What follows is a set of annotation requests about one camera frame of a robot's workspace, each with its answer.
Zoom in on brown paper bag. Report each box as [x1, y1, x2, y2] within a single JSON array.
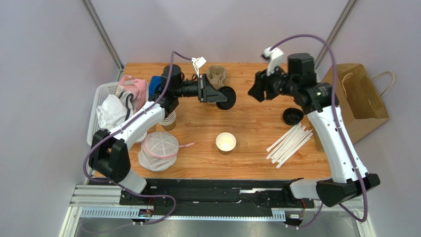
[[312, 63, 395, 152]]

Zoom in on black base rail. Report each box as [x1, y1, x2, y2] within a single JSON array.
[[119, 179, 315, 217]]

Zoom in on white mesh food cover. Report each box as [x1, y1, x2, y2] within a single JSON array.
[[138, 132, 195, 172]]

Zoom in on stack of black lids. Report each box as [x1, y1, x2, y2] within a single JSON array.
[[282, 108, 304, 125]]

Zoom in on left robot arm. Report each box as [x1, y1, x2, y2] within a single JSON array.
[[84, 65, 236, 194]]

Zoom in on pink cloth bag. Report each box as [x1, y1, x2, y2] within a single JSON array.
[[115, 75, 149, 114]]

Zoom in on stack of paper cups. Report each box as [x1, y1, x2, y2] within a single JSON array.
[[159, 111, 176, 131]]

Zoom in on black cup lid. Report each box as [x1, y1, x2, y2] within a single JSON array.
[[216, 86, 237, 110]]

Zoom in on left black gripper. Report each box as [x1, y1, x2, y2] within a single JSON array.
[[174, 75, 227, 104]]

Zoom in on white plastic basket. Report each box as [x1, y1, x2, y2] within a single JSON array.
[[86, 82, 149, 145]]

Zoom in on cardboard cup carrier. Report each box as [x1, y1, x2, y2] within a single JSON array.
[[207, 65, 227, 89]]

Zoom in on blue folded cloth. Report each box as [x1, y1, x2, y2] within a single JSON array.
[[148, 76, 162, 100]]

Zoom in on bundle of white straws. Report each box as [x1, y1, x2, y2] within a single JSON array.
[[266, 122, 313, 169]]

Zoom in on white crumpled cloth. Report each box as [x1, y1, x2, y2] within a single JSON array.
[[96, 92, 134, 130]]

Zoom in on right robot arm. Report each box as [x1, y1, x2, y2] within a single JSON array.
[[248, 50, 380, 207]]

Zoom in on paper coffee cup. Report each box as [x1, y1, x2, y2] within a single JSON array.
[[215, 132, 237, 155]]

